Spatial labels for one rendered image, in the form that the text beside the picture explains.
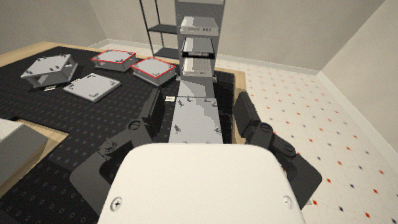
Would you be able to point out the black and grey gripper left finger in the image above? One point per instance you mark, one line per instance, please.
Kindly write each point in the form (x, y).
(91, 178)

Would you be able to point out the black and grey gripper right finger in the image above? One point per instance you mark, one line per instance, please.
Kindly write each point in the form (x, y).
(304, 179)

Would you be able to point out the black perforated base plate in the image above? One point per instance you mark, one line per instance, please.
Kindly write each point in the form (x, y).
(45, 194)

